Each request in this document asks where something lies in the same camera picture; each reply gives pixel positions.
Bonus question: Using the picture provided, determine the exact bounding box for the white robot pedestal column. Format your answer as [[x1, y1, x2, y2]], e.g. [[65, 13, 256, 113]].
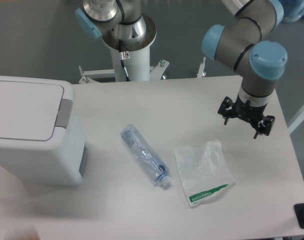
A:
[[110, 40, 151, 82]]

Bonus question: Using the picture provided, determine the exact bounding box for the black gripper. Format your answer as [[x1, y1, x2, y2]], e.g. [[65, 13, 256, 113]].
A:
[[217, 96, 275, 139]]

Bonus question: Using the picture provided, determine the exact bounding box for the white frame at right edge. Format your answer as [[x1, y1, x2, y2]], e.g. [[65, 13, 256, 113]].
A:
[[287, 104, 304, 134]]

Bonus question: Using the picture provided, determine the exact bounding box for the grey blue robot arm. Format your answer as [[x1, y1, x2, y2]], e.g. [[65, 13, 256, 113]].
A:
[[201, 0, 287, 137]]

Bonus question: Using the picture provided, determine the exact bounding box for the crushed clear plastic bottle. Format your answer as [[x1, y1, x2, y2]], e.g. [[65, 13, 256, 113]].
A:
[[120, 124, 171, 188]]

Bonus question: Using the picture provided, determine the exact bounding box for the silver robot base joint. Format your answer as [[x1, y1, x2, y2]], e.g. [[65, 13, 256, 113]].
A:
[[75, 0, 157, 52]]

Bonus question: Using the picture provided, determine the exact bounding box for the black cable on pedestal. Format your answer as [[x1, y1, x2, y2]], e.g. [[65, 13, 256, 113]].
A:
[[118, 38, 131, 82]]

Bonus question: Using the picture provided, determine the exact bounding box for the white trash can lid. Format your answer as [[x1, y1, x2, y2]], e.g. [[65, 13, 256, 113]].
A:
[[0, 79, 75, 142]]

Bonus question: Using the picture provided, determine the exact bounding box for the clear plastic bag green stripe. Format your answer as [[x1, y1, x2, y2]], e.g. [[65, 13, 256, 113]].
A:
[[174, 139, 235, 208]]

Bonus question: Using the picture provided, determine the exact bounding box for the white plastic trash can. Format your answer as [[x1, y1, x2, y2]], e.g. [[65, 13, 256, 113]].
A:
[[0, 76, 88, 186]]

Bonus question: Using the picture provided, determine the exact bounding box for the white pedestal foot frame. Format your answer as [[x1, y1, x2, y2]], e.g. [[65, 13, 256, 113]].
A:
[[78, 57, 207, 84]]

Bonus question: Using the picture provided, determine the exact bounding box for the blue plastic bag background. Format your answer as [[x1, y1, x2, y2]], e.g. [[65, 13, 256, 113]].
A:
[[279, 0, 304, 24]]

